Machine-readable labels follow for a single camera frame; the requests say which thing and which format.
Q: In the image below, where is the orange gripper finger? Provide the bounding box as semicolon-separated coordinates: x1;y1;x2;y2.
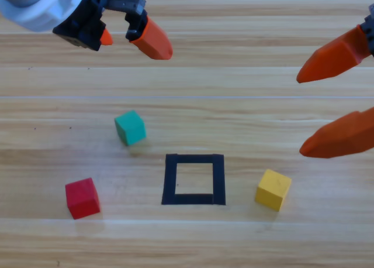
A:
100;27;113;46
296;15;374;84
124;12;174;60
299;106;374;159

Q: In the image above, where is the yellow wooden cube block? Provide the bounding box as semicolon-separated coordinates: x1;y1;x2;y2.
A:
254;169;292;212

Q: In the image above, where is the green wooden cube block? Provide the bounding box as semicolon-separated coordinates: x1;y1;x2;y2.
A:
114;109;147;147

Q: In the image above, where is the red wooden cube block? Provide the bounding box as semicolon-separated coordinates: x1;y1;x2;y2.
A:
64;177;101;221

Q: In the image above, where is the black tape square outline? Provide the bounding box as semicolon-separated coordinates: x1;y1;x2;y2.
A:
161;153;227;206

